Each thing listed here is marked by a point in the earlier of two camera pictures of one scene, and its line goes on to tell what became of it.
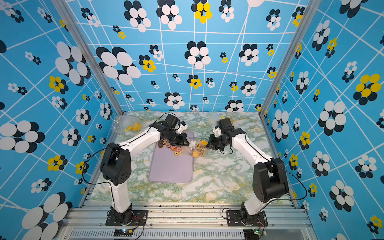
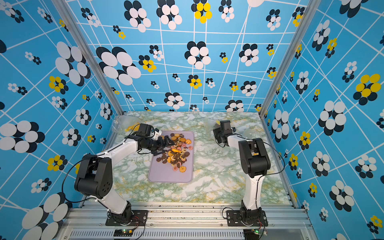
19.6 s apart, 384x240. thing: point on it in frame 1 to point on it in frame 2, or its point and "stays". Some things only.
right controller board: (251, 234) stays
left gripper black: (184, 137) to (161, 144)
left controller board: (123, 232) stays
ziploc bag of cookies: (197, 147) to (253, 133)
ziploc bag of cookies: (126, 125) stays
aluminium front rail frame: (188, 221) stays
